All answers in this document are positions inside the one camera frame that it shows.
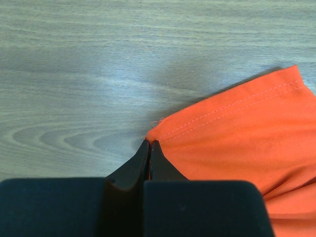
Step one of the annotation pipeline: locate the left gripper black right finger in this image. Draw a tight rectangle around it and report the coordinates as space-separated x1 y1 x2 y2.
150 140 188 181

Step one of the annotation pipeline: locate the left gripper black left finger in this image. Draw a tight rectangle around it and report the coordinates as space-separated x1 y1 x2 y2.
98 140 150 237

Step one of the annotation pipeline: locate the orange t shirt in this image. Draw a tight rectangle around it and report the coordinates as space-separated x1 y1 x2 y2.
146 66 316 237

